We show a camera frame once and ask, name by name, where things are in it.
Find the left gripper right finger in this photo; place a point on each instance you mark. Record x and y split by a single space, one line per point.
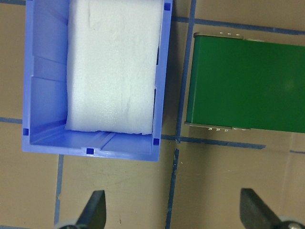
254 213

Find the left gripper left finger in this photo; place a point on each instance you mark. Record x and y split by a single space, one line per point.
93 215

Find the green conveyor belt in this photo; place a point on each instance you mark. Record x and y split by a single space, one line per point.
244 84

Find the left blue plastic bin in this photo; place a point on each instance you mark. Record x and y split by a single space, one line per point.
45 100

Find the white foam pad left bin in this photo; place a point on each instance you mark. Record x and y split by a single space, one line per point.
111 64

